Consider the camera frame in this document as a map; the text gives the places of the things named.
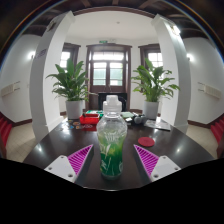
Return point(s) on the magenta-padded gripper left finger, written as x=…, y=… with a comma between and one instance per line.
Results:
x=61, y=166

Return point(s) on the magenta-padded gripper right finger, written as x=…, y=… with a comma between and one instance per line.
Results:
x=163, y=166

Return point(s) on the clear green-labelled drink bottle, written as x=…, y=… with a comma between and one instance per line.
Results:
x=111, y=150

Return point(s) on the flat round red coaster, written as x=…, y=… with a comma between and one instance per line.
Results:
x=146, y=141

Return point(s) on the printed magazine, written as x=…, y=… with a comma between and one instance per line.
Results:
x=158, y=125

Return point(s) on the dark grey round object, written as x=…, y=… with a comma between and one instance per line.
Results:
x=140, y=119

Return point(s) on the red plastic box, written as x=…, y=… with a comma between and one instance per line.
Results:
x=89, y=119

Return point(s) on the green plant in white pot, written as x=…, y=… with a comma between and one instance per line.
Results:
x=74, y=110
x=150, y=110

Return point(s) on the green book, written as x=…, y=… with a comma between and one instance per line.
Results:
x=128, y=115

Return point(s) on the green and white box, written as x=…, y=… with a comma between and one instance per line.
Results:
x=93, y=112

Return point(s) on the red carpeted staircase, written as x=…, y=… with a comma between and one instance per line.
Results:
x=5, y=131
x=218, y=128

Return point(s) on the black chair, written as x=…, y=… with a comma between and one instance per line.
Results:
x=124, y=100

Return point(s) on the brown wooden double door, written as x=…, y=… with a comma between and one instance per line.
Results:
x=108, y=70

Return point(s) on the brown-framed window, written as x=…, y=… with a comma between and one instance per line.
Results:
x=155, y=58
x=65, y=58

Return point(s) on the green exit sign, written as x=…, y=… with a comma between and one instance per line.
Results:
x=103, y=42

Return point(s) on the pillar-mounted light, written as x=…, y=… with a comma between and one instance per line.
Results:
x=176, y=30

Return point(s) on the white wall-mounted unit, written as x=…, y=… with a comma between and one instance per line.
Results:
x=210, y=90
x=10, y=89

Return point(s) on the glowing wall lamp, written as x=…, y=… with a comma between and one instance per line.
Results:
x=189, y=57
x=32, y=55

